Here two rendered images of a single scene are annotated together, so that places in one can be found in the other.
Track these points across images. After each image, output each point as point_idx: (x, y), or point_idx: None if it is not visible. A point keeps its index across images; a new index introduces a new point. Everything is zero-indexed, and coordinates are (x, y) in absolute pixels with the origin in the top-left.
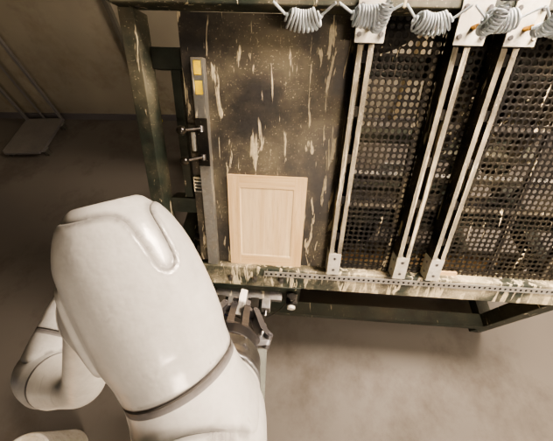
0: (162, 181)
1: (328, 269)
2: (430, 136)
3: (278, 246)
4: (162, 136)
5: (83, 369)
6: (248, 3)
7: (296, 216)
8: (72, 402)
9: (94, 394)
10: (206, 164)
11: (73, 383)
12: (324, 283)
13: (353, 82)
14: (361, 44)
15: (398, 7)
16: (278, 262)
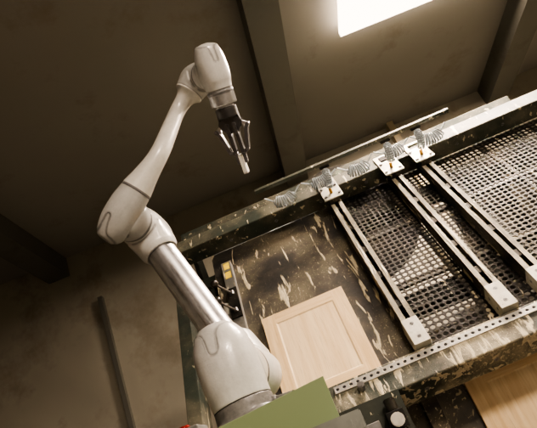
0: None
1: (413, 338)
2: (418, 209)
3: (341, 358)
4: (197, 331)
5: (170, 121)
6: (255, 220)
7: (346, 318)
8: (157, 143)
9: (166, 140)
10: (239, 314)
11: (163, 128)
12: (425, 365)
13: (338, 217)
14: (333, 204)
15: (333, 170)
16: (351, 377)
